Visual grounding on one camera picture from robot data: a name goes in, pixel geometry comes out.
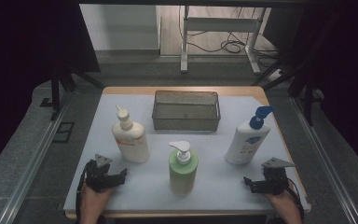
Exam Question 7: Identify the white desk frame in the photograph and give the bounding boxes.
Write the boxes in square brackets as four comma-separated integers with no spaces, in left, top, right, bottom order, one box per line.
[180,5,267,75]

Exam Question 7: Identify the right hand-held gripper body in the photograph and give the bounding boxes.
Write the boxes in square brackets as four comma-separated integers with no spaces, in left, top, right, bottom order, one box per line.
[260,157,296,196]

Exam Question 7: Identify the right hand-held gripper cable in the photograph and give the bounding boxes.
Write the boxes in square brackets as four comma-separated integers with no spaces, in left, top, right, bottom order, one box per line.
[287,177,306,224]

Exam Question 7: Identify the person's left hand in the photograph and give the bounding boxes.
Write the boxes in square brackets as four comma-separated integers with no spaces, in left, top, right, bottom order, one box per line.
[79,185,117,222]

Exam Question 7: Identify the white panel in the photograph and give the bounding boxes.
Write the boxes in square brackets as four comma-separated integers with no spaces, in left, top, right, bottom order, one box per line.
[78,3,161,51]

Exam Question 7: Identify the black floor cables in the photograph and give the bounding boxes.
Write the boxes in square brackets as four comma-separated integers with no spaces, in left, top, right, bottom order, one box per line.
[186,6,282,68]

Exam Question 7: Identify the dark curtain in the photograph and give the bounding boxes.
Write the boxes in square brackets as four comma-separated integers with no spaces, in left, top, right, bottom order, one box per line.
[0,0,101,179]
[262,0,358,180]

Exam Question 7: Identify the white power strip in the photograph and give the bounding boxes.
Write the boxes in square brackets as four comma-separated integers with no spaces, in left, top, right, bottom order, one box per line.
[267,68,285,82]

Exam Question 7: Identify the cream ribbed pump bottle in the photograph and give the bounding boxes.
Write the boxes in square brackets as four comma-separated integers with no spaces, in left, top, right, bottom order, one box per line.
[111,105,150,164]

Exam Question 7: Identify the white bottle blue pump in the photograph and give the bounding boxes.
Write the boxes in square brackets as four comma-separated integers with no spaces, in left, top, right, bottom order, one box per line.
[224,105,275,165]

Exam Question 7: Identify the green pump bottle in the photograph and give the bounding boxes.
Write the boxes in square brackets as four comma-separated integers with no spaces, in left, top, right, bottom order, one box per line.
[168,140,200,198]

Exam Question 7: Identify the aluminium rail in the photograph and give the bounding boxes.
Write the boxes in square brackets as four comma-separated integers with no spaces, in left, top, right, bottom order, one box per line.
[0,92,76,224]
[290,96,358,224]

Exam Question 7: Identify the black metal stand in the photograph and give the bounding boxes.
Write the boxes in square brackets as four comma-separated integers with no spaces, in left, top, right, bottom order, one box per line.
[40,62,105,121]
[251,57,324,126]

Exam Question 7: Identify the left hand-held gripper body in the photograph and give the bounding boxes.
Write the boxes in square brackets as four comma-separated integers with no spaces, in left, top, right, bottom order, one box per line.
[85,153,119,192]

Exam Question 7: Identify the metal mesh basket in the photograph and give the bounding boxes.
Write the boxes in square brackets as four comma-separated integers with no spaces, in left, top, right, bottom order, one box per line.
[151,90,222,132]

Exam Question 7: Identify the person's right hand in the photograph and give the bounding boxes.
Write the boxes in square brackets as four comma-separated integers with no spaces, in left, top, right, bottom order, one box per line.
[263,186,303,222]

